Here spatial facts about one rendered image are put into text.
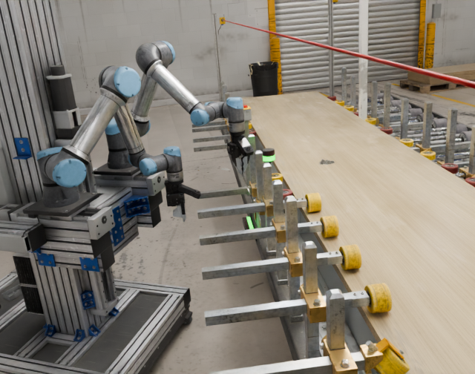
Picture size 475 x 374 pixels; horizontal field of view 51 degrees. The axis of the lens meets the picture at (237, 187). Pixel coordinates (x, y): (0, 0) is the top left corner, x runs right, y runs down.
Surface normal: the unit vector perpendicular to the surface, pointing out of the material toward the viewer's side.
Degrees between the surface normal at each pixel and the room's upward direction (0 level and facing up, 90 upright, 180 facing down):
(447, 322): 0
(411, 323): 0
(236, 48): 90
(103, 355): 0
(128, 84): 85
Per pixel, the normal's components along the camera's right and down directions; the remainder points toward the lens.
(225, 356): -0.08, -0.94
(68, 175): 0.56, 0.33
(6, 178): 0.94, 0.04
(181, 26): 0.19, 0.32
